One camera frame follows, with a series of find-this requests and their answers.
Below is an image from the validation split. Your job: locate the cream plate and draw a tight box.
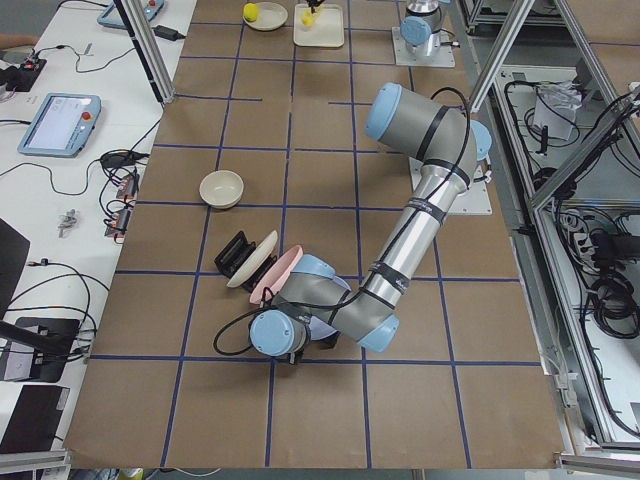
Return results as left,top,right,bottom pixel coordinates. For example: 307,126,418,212
226,230,278,288

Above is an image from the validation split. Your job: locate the pink plate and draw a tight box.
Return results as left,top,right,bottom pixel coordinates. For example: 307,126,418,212
249,245,303,304

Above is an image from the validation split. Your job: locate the blue teach pendant far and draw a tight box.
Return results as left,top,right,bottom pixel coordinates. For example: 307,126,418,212
96,0,167,31

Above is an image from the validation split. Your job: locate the black monitor stand base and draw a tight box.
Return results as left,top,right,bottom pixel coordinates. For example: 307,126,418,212
1,317,80,383

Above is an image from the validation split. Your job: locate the blue plate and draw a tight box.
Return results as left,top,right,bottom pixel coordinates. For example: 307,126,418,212
304,276,351,341

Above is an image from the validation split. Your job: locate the yellow lemon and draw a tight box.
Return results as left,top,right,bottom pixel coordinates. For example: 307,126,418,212
243,2,259,23

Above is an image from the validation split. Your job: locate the black power adapter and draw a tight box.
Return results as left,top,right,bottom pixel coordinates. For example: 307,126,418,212
152,25,186,41

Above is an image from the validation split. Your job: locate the crumpled white paper bag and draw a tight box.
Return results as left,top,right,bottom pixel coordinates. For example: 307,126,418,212
532,81,582,141

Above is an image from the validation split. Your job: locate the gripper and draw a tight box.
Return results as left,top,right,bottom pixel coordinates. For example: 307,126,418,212
280,350,304,366

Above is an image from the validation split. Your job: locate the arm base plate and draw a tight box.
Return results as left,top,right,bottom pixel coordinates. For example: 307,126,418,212
391,27,455,68
408,157,493,216

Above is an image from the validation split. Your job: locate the black dish rack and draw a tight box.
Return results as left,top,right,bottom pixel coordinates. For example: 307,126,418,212
214,230,339,350

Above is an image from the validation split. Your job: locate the aluminium frame post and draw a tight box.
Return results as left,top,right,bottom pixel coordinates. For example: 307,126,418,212
114,0,175,105

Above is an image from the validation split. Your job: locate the blue teach pendant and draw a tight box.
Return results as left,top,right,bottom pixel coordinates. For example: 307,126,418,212
96,0,167,31
17,93,102,158

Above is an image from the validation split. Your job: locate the white rectangular tray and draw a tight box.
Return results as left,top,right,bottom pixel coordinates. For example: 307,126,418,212
293,3,344,48

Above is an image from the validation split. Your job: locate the white shallow dish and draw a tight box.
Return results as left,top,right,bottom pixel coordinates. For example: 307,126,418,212
243,1,288,31

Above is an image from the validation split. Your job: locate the cream bowl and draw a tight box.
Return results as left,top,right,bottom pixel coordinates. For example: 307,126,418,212
199,170,244,210

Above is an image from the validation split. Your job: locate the blue teach pendant near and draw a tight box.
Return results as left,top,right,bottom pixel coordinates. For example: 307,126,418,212
17,93,102,158

